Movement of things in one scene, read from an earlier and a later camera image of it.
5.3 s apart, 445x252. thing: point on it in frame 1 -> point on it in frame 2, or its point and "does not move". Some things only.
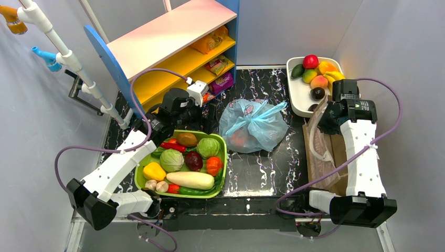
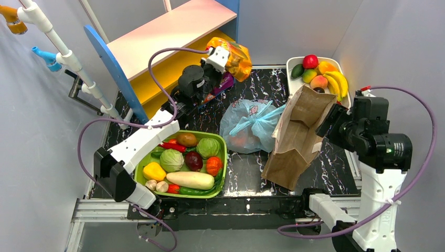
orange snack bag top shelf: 205,44 -> 239,64
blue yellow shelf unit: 198,40 does not move
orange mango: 325,67 does not move
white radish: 191,179 does not move
